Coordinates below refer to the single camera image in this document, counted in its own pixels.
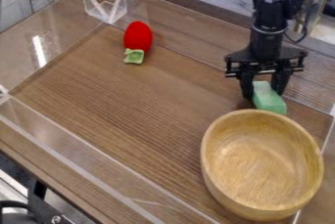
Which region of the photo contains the green stick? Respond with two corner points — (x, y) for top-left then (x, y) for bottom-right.
(252, 81), (287, 114)

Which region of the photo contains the red plush strawberry toy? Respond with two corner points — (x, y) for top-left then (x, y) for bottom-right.
(124, 21), (153, 65)

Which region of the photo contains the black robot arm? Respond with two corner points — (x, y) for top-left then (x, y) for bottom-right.
(225, 0), (307, 100)

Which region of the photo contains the clear acrylic corner bracket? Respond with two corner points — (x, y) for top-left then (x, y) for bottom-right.
(83, 0), (128, 24)

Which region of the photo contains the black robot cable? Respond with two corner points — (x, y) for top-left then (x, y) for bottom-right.
(216, 0), (311, 45)

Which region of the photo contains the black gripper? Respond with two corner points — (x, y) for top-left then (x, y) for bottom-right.
(224, 47), (307, 100)

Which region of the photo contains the clear acrylic tray wall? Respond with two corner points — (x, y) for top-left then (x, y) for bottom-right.
(0, 86), (219, 224)

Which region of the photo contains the background table leg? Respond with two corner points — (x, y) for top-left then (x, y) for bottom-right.
(302, 0), (327, 32)

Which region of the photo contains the brown wooden bowl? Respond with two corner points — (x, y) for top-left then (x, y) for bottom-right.
(200, 110), (325, 221)

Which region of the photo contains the black table leg frame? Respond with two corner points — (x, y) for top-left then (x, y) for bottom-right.
(0, 180), (77, 224)

